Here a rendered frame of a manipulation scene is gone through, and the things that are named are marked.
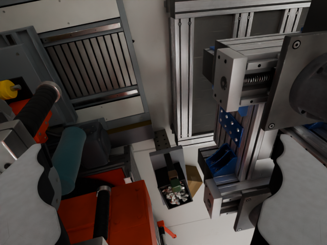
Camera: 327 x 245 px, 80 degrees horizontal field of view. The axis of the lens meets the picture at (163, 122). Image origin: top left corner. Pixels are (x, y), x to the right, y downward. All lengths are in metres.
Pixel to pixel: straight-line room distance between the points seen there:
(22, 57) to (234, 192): 1.02
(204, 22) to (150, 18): 0.31
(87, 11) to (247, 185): 1.01
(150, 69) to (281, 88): 0.87
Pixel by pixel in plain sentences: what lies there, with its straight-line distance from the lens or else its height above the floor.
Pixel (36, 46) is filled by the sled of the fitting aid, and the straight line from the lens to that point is 1.09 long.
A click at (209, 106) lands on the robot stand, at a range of 1.20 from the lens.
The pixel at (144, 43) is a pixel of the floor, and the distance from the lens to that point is 1.19.
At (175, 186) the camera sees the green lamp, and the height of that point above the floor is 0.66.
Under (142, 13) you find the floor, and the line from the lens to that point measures 1.17.
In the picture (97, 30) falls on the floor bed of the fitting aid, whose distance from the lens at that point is 1.10.
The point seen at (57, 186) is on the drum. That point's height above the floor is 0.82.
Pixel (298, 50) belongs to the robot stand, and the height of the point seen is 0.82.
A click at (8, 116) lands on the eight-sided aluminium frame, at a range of 0.72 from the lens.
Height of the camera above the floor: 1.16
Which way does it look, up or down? 55 degrees down
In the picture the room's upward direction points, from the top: 162 degrees clockwise
